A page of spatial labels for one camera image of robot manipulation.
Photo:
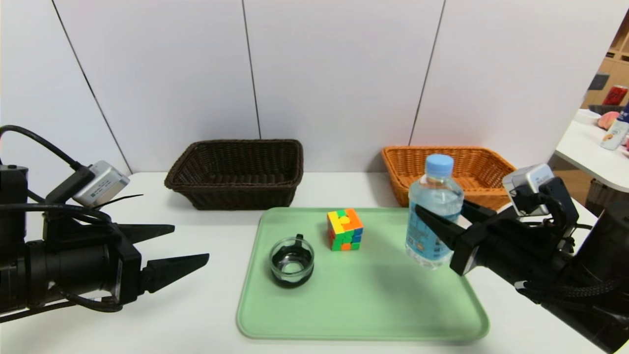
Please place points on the glass cup with black holder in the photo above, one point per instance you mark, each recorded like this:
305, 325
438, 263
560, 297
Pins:
291, 265

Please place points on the orange wicker basket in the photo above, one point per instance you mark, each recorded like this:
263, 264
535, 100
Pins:
398, 172

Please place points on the small dark background basket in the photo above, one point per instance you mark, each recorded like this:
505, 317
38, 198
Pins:
602, 109

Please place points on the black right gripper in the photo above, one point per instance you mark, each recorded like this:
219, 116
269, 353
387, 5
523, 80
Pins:
467, 249

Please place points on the red drink can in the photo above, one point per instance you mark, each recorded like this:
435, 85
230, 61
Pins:
614, 96

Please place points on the grey woven bin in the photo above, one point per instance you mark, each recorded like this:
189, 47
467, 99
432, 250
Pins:
602, 191

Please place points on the clear water bottle blue cap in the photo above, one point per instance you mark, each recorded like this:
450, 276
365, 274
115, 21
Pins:
435, 191

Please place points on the wooden shelf unit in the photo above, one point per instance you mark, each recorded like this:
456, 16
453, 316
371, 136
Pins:
620, 69

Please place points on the white bottle with orange print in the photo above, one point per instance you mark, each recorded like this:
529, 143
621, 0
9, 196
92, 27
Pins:
614, 135

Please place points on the white background table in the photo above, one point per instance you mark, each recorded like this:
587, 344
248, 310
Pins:
589, 157

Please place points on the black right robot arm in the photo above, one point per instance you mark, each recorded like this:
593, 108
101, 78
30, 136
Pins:
609, 246

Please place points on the pink peach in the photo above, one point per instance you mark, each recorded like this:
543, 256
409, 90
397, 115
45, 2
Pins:
608, 121

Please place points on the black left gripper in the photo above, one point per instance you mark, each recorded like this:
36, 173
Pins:
128, 268

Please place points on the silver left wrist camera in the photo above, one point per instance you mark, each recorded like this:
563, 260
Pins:
102, 183

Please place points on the dark brown wicker basket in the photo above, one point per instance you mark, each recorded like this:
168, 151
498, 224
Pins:
236, 191

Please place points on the light green plastic tray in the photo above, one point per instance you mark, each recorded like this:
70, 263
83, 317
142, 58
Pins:
354, 300

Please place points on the dark grey box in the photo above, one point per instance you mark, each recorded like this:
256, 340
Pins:
598, 81

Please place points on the colourful puzzle cube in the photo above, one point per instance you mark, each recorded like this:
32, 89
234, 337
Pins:
345, 230

